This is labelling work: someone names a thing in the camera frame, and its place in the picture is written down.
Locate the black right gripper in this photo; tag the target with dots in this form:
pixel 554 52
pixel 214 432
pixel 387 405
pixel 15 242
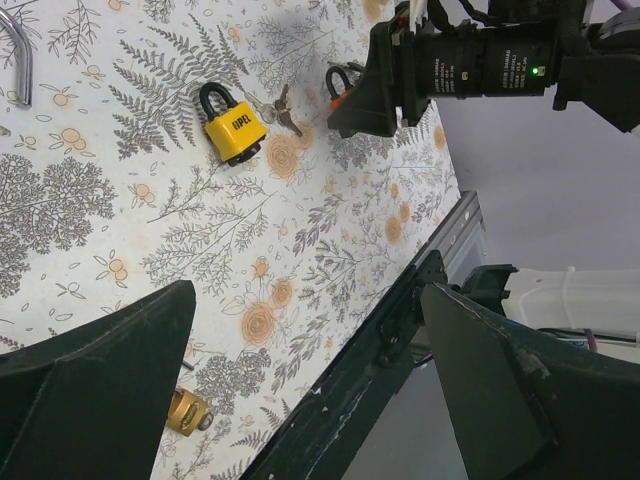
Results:
pixel 513 49

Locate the small brass padlock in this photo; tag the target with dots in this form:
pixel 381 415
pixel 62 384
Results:
pixel 188 412

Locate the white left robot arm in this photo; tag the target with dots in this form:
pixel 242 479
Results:
pixel 551 301

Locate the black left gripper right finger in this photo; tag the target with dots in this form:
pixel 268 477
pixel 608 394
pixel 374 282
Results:
pixel 524 405

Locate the yellow padlock keys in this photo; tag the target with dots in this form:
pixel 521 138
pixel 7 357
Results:
pixel 276 111

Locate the orange padlock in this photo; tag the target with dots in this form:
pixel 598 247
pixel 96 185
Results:
pixel 338 80

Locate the aluminium frame rail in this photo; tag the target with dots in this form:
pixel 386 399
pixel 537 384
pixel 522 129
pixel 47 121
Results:
pixel 461 238

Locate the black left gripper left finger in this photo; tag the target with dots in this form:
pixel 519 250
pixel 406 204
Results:
pixel 92 403

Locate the large brass padlock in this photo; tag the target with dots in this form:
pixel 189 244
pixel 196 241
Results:
pixel 24 62

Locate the yellow padlock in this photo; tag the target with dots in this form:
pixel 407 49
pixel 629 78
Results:
pixel 232 126

